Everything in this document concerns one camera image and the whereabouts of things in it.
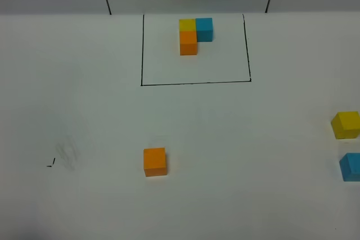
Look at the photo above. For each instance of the template orange cube block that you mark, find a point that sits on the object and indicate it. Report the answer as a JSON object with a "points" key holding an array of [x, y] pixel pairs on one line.
{"points": [[188, 43]]}

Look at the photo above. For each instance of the template yellow cube block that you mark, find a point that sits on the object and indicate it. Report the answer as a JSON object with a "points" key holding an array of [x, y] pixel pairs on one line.
{"points": [[187, 25]]}

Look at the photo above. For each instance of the template blue cube block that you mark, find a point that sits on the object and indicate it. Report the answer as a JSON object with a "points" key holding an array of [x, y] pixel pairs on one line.
{"points": [[204, 29]]}

